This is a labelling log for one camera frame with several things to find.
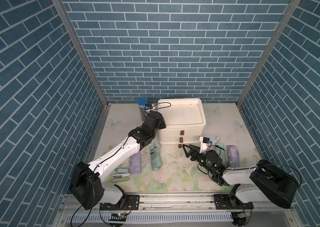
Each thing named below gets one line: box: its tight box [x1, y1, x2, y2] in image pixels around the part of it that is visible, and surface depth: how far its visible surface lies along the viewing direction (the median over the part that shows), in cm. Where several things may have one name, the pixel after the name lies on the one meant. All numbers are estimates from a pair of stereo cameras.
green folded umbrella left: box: [150, 144, 163, 171], surface depth 86 cm
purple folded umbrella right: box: [226, 144, 241, 168], surface depth 88 cm
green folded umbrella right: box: [214, 136, 229, 168], surface depth 93 cm
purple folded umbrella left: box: [129, 151, 142, 174], surface depth 87 cm
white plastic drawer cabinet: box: [158, 97, 207, 149], surface depth 84 cm
